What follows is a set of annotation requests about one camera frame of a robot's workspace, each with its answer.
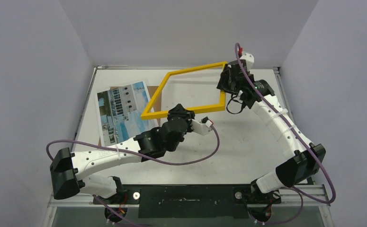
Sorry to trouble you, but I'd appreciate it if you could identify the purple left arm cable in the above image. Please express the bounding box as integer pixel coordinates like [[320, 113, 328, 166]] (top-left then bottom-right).
[[46, 124, 220, 227]]

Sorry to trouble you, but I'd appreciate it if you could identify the aluminium front rail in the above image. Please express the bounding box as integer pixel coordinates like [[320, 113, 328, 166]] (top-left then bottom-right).
[[48, 184, 329, 207]]

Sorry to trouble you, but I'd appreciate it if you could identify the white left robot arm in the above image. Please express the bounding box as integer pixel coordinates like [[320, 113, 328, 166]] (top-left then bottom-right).
[[50, 104, 201, 204]]

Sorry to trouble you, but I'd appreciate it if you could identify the printed building photo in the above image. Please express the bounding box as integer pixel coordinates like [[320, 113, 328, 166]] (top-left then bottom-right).
[[94, 81, 159, 147]]

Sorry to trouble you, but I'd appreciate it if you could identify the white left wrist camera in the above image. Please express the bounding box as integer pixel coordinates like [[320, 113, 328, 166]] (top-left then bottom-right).
[[191, 117, 214, 136]]

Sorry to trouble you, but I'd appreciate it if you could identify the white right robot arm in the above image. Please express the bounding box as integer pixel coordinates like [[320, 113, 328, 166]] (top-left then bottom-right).
[[217, 61, 326, 203]]

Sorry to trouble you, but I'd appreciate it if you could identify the yellow wooden picture frame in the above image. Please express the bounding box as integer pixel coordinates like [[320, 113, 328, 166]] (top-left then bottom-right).
[[141, 61, 228, 120]]

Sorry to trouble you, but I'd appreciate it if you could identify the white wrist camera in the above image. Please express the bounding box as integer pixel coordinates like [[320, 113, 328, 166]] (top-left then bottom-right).
[[191, 117, 214, 136], [238, 47, 254, 70]]

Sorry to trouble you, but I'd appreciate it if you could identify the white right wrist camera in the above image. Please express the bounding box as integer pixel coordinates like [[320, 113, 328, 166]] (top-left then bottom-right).
[[238, 47, 254, 70]]

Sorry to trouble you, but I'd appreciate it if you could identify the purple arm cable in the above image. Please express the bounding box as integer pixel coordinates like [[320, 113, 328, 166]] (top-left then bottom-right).
[[46, 124, 220, 227], [234, 43, 337, 226]]

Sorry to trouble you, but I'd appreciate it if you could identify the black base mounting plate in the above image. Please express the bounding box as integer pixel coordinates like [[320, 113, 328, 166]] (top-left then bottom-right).
[[102, 184, 281, 219]]

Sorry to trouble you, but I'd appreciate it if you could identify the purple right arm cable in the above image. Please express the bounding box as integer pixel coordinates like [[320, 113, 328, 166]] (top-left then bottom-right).
[[234, 43, 337, 226]]

